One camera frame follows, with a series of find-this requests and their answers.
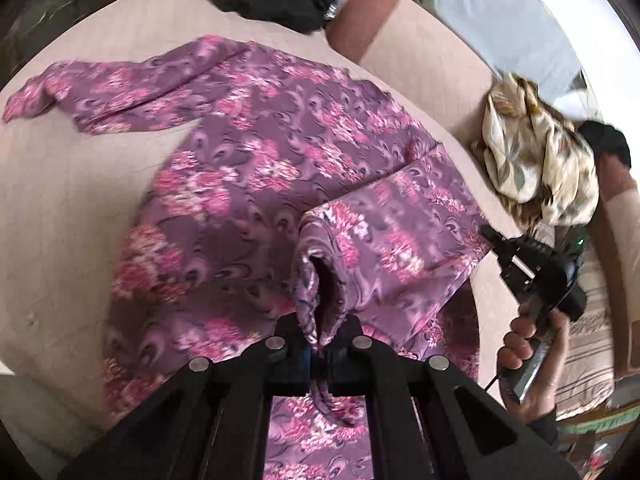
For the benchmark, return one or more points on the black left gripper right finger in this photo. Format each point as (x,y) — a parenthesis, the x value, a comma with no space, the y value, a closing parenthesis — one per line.
(428,420)

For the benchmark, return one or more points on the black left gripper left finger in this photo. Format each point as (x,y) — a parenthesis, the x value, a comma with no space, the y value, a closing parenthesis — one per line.
(208,421)

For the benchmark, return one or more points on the purple floral garment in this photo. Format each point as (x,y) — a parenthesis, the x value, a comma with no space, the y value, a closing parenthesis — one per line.
(298,190)

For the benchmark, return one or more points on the person's right hand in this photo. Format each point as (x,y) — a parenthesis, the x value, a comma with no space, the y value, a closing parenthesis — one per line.
(540,399)

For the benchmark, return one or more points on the beige floral crumpled cloth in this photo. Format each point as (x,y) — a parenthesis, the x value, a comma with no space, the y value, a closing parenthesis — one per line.
(542,169)

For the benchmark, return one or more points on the striped beige cushion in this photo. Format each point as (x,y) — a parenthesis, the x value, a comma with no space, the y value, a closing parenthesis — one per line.
(588,374)

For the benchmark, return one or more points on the small black cloth on armrest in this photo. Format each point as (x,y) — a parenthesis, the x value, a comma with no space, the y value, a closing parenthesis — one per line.
(605,139)

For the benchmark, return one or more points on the pink quilted sofa bed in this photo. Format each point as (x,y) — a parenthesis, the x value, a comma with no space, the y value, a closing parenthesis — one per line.
(67,198)

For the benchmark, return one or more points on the grey pillow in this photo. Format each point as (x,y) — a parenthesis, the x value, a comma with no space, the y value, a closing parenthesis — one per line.
(515,36)

